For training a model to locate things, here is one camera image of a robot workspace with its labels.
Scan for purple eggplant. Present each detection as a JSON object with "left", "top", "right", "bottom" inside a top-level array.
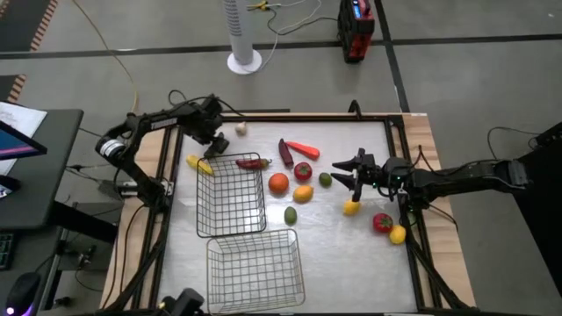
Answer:
[{"left": 277, "top": 138, "right": 294, "bottom": 169}]

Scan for black monitor stand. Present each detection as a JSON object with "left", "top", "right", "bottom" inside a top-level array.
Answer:
[{"left": 0, "top": 175, "right": 21, "bottom": 201}]

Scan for black keyboard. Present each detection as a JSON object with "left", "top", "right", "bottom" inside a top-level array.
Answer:
[{"left": 0, "top": 232, "right": 17, "bottom": 271}]

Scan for black floor cable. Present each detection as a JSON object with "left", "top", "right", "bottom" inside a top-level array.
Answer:
[{"left": 265, "top": 6, "right": 340, "bottom": 36}]

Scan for computer monitor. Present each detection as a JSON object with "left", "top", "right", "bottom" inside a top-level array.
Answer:
[{"left": 0, "top": 120, "right": 48, "bottom": 162}]

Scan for small black orange-edged floor mat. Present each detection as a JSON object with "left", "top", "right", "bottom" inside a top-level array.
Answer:
[{"left": 0, "top": 74, "right": 27, "bottom": 104}]

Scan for black camera rig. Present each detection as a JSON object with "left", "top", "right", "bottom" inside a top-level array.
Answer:
[{"left": 158, "top": 287, "right": 206, "bottom": 316}]

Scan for red chili pepper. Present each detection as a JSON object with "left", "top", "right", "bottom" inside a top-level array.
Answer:
[{"left": 235, "top": 157, "right": 272, "bottom": 171}]

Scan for red and black power station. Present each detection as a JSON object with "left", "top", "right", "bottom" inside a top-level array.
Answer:
[{"left": 336, "top": 0, "right": 377, "bottom": 64}]

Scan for black looped cable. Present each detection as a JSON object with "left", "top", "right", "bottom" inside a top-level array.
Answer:
[{"left": 168, "top": 89, "right": 189, "bottom": 107}]

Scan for white tower fan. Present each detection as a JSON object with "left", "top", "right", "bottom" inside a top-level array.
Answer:
[{"left": 221, "top": 0, "right": 263, "bottom": 75}]

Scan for black computer mouse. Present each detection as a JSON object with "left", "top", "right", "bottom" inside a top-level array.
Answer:
[{"left": 3, "top": 271, "right": 41, "bottom": 316}]

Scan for small black box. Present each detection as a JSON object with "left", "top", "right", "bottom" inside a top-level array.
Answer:
[{"left": 534, "top": 121, "right": 562, "bottom": 148}]

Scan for black desk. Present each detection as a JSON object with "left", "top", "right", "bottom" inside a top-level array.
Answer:
[{"left": 0, "top": 108, "right": 124, "bottom": 247}]

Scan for black cable by black box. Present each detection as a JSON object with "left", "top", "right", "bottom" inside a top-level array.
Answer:
[{"left": 486, "top": 126, "right": 542, "bottom": 162}]

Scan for yellow floor cable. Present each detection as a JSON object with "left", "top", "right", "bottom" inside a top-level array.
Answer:
[{"left": 71, "top": 0, "right": 140, "bottom": 114}]

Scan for orange fruit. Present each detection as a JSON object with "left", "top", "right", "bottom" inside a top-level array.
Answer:
[{"left": 268, "top": 172, "right": 291, "bottom": 196}]

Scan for yellow lemon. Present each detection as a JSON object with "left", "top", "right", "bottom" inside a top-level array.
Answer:
[
  {"left": 388, "top": 224, "right": 407, "bottom": 246},
  {"left": 342, "top": 199, "right": 362, "bottom": 217}
]

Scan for large black box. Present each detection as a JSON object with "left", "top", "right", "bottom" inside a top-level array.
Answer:
[{"left": 500, "top": 144, "right": 562, "bottom": 299}]

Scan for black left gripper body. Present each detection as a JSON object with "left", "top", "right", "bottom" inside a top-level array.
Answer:
[{"left": 189, "top": 97, "right": 229, "bottom": 146}]

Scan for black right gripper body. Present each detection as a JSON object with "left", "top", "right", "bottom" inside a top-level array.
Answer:
[{"left": 352, "top": 147, "right": 400, "bottom": 202}]

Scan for yellow corn cob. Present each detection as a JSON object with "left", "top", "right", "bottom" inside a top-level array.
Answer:
[{"left": 185, "top": 154, "right": 215, "bottom": 176}]

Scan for yellow-orange mango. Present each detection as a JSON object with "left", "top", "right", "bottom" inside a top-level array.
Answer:
[{"left": 292, "top": 184, "right": 314, "bottom": 204}]

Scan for orange carrot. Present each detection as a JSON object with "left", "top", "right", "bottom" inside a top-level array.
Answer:
[{"left": 285, "top": 140, "right": 321, "bottom": 162}]

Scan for large black orange-edged floor mat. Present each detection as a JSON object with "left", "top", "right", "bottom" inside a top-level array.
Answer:
[{"left": 0, "top": 0, "right": 60, "bottom": 53}]

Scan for black wire basket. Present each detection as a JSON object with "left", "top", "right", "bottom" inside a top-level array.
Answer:
[{"left": 195, "top": 152, "right": 268, "bottom": 239}]

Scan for white cable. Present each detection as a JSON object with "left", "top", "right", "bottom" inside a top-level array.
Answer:
[{"left": 245, "top": 0, "right": 324, "bottom": 74}]

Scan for white wire basket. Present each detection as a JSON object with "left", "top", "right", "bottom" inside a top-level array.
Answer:
[{"left": 205, "top": 227, "right": 306, "bottom": 315}]

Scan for white paper sheet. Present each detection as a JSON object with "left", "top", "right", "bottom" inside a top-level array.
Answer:
[{"left": 0, "top": 101, "right": 48, "bottom": 176}]

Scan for black aluminium table frame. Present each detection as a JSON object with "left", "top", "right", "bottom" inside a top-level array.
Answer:
[{"left": 101, "top": 111, "right": 473, "bottom": 316}]

